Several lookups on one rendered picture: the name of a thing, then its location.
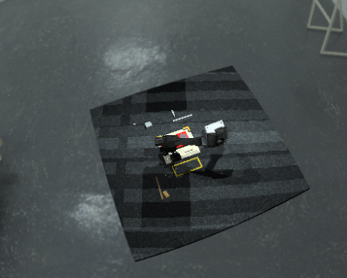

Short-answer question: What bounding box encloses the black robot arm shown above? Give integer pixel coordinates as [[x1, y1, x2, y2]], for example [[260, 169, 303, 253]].
[[155, 126, 228, 156]]

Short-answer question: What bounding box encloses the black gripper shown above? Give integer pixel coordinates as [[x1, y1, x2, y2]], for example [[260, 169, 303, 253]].
[[170, 147, 182, 162]]

